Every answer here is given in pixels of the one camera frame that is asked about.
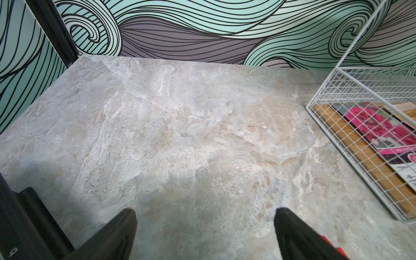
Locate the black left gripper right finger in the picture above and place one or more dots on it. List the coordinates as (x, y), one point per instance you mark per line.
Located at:
(298, 241)

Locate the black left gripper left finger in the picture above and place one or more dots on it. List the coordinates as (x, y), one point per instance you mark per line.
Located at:
(112, 242)

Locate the pink flower seed bag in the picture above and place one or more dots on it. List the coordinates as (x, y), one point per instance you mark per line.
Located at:
(393, 140)

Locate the illustrated shop seed bag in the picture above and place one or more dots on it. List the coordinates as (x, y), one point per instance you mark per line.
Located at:
(407, 108)

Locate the white wire shelf rack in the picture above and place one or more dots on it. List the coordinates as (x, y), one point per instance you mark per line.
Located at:
(373, 46)

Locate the black corner frame post left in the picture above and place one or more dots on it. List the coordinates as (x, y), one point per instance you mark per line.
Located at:
(52, 24)

